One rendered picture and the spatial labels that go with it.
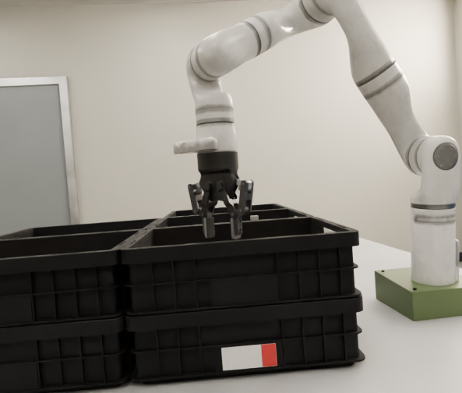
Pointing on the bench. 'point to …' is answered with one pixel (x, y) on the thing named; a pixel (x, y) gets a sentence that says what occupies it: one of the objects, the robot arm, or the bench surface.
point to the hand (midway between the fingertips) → (222, 229)
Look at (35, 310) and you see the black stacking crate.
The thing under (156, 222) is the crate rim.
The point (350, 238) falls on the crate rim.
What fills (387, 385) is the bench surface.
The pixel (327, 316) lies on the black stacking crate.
